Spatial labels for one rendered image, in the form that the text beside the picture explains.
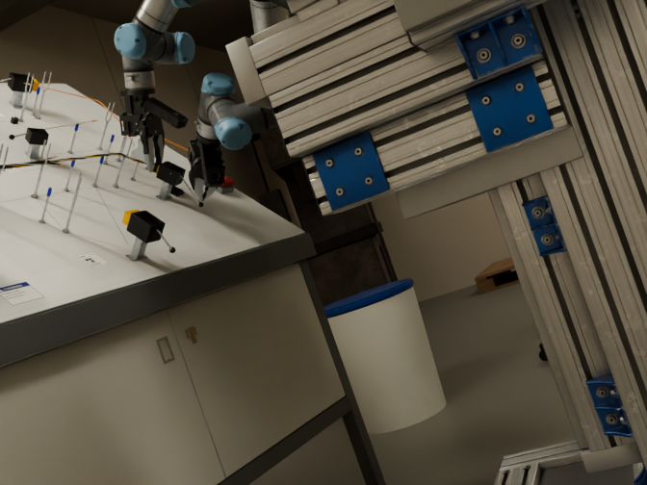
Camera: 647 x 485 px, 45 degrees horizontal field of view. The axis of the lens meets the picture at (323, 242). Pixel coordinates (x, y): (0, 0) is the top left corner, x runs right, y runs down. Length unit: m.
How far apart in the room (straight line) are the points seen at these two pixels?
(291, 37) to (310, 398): 1.20
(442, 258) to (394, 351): 4.76
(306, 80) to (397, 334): 2.30
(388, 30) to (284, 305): 1.16
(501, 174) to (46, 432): 0.91
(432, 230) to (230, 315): 6.17
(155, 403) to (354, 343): 1.72
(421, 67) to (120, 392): 0.92
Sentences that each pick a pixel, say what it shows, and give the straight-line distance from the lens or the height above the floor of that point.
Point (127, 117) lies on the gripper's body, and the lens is 2.08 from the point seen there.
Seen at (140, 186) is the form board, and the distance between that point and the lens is 2.13.
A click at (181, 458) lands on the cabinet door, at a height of 0.49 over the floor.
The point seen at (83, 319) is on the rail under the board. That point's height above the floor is 0.83.
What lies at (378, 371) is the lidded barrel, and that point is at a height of 0.26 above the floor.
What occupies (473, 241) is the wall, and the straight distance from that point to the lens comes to 7.93.
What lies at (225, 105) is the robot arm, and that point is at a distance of 1.81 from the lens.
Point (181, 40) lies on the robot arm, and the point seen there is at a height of 1.39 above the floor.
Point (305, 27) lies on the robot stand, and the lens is 1.09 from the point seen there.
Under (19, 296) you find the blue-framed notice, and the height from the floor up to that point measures 0.91.
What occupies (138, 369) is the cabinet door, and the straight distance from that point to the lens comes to 1.67.
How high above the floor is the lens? 0.80
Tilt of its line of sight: 1 degrees up
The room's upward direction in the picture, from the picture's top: 20 degrees counter-clockwise
